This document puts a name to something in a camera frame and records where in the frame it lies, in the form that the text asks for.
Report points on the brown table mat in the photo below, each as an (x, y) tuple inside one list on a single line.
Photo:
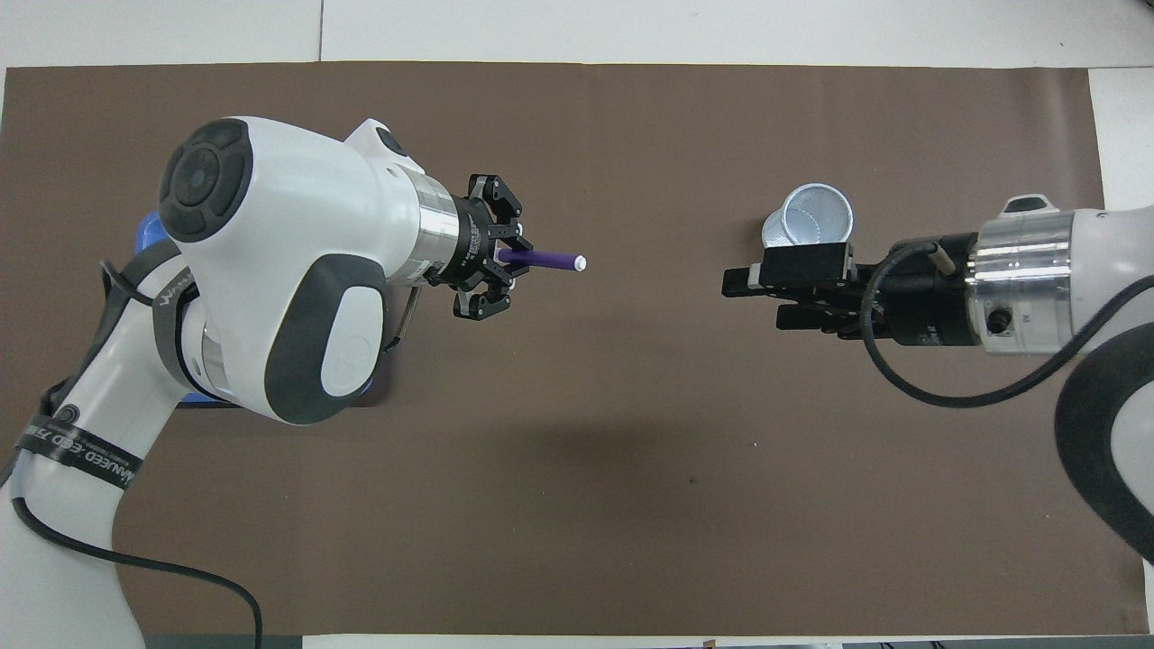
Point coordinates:
[(613, 451)]

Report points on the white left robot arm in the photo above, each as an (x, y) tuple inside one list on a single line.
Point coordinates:
[(288, 270)]

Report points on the blue plastic tray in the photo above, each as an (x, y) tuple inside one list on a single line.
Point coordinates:
[(147, 239)]

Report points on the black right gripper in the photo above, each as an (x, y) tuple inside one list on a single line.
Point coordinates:
[(920, 306)]

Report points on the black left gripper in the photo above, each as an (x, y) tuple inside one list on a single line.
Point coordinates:
[(471, 243)]

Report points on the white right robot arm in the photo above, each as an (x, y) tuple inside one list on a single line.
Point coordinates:
[(1037, 270)]

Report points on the purple pen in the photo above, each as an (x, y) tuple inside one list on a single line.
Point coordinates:
[(545, 260)]

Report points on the translucent plastic cup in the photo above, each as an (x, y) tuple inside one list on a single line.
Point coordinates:
[(811, 216)]

